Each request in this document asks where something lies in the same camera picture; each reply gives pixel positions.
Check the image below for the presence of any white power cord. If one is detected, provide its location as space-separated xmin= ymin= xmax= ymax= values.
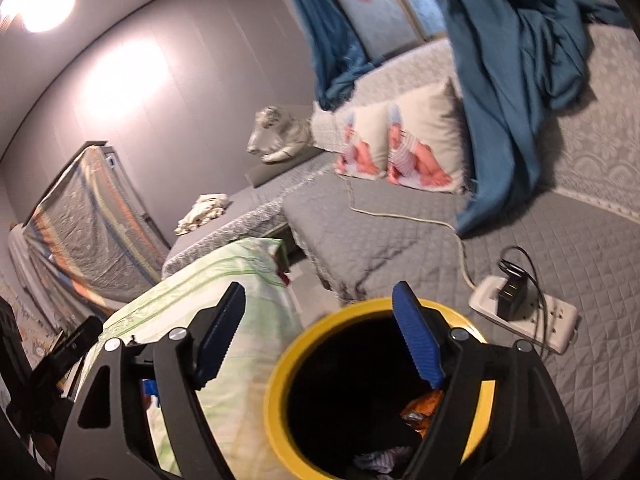
xmin=344 ymin=177 xmax=482 ymax=292

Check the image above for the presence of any yellow round bin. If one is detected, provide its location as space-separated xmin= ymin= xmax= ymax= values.
xmin=262 ymin=297 xmax=497 ymax=480

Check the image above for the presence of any small baby print pillow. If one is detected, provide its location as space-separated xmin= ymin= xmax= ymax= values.
xmin=334 ymin=102 xmax=397 ymax=181

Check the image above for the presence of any white power strip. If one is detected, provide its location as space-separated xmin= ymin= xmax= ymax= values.
xmin=468 ymin=275 xmax=581 ymax=353

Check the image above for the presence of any narrow blue curtain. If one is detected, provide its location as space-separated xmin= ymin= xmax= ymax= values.
xmin=270 ymin=0 xmax=377 ymax=112

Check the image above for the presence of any striped paper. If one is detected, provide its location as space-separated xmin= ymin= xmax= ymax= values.
xmin=352 ymin=451 xmax=407 ymax=477

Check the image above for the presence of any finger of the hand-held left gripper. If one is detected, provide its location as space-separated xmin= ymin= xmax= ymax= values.
xmin=47 ymin=316 xmax=104 ymax=386
xmin=141 ymin=379 xmax=162 ymax=411

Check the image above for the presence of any wide blue curtain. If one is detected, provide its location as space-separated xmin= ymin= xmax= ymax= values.
xmin=410 ymin=0 xmax=637 ymax=237

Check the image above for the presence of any rack under striped cloth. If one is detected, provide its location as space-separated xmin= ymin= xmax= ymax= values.
xmin=7 ymin=141 xmax=172 ymax=328

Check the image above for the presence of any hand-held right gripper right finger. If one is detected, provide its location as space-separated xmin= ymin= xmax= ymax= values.
xmin=392 ymin=281 xmax=583 ymax=480

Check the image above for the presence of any white tiger plush toy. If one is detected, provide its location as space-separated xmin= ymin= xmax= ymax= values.
xmin=246 ymin=106 xmax=316 ymax=163

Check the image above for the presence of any black charger cable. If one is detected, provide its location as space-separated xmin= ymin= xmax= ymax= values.
xmin=499 ymin=246 xmax=557 ymax=356

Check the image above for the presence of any crumpled cream cloth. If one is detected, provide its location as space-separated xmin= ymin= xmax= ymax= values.
xmin=174 ymin=192 xmax=232 ymax=236

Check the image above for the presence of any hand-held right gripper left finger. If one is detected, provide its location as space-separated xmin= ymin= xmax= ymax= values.
xmin=54 ymin=282 xmax=247 ymax=480

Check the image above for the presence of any grey bolster cushion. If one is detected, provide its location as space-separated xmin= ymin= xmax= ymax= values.
xmin=245 ymin=147 xmax=327 ymax=189

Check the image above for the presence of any large baby print pillow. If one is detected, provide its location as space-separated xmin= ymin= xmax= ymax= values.
xmin=385 ymin=77 xmax=469 ymax=195

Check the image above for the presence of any orange snack wrapper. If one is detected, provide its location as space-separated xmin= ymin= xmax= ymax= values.
xmin=400 ymin=389 xmax=446 ymax=437

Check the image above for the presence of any green floral blanket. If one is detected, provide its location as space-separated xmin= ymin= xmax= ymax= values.
xmin=75 ymin=237 xmax=301 ymax=480

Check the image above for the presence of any grey low bed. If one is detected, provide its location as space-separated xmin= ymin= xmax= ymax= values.
xmin=162 ymin=152 xmax=341 ymax=277

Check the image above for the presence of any frosted window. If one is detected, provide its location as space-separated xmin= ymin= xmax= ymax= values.
xmin=315 ymin=0 xmax=451 ymax=61

